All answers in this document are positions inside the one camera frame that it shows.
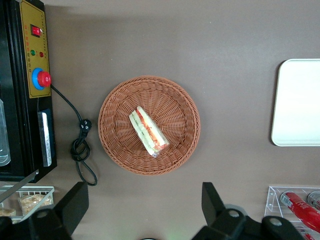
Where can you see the clear packed rice cracker snack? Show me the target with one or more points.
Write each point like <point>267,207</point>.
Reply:
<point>7,212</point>
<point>32,202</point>

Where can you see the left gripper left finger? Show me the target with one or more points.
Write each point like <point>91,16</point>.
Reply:
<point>60,220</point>

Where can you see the black sealing machine yellow panel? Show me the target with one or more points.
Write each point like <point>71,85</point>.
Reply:
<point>15,75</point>

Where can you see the clear plastic food container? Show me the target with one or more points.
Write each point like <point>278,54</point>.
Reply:
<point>4,135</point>

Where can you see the clear acrylic bottle rack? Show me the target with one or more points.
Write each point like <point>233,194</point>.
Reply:
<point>272,200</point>

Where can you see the cream plastic serving tray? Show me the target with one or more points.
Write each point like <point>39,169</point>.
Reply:
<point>300,100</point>

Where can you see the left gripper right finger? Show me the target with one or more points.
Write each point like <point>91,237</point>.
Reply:
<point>225,222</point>

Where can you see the plastic triangle sandwich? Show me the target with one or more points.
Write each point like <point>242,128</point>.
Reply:
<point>147,130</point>

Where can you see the round brown wicker basket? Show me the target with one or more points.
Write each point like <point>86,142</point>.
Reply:
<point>175,100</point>

